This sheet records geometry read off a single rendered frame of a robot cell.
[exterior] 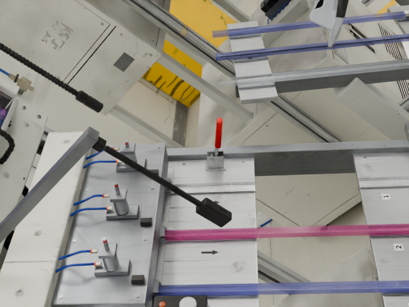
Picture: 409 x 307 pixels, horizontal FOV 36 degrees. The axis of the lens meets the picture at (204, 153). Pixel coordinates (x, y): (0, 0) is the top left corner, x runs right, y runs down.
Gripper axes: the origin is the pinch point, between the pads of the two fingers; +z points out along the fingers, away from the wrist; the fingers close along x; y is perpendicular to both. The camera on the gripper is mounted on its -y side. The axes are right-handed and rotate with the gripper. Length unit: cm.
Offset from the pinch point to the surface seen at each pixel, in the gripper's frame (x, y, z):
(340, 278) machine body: 16, -14, 49
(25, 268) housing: 44, 48, 23
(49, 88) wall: -206, 79, 145
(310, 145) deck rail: 15.8, 1.4, 15.9
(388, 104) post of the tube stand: -4.9, -20.1, 16.8
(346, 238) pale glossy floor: -61, -52, 108
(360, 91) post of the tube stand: -4.9, -13.0, 14.5
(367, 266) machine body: 18.6, -17.7, 42.5
